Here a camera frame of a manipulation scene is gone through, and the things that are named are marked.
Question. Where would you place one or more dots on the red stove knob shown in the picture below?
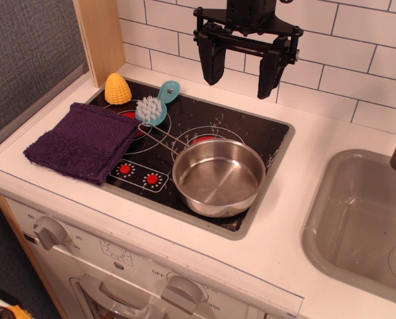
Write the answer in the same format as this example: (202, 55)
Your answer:
(125, 169)
(152, 179)

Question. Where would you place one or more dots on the black toy stove top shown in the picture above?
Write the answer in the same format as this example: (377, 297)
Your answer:
(191, 120)

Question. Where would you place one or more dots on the yellow black fabric object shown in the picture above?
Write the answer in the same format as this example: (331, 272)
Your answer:
(14, 312)

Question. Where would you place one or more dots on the yellow toy corn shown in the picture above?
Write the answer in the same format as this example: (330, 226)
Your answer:
(117, 91)

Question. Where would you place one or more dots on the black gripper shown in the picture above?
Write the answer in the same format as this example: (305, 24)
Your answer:
(250, 27)

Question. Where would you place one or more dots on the white toy oven front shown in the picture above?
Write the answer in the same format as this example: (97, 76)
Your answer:
(81, 253)

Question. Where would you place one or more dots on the grey oven temperature knob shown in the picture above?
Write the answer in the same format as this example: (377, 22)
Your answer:
(183, 294)

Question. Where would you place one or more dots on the grey timer knob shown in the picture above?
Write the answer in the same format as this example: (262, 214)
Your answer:
(49, 232)

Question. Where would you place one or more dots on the stainless steel pan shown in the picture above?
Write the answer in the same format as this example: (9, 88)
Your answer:
(215, 178)

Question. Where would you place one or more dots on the red left stove knob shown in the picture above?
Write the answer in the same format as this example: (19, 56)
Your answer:
(125, 169)

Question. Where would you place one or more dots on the wooden side post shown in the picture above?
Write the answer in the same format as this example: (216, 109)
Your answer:
(101, 34)

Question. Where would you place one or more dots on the grey sink basin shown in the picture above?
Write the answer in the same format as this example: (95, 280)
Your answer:
(350, 234)

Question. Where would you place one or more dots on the blue dish brush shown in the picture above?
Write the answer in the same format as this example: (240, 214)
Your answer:
(152, 110)

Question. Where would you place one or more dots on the red right stove knob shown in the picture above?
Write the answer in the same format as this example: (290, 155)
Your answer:
(152, 179)

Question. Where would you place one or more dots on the grey oven door handle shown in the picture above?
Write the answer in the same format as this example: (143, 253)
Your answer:
(115, 299)

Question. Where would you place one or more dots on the purple folded towel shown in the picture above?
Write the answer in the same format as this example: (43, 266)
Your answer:
(86, 144)

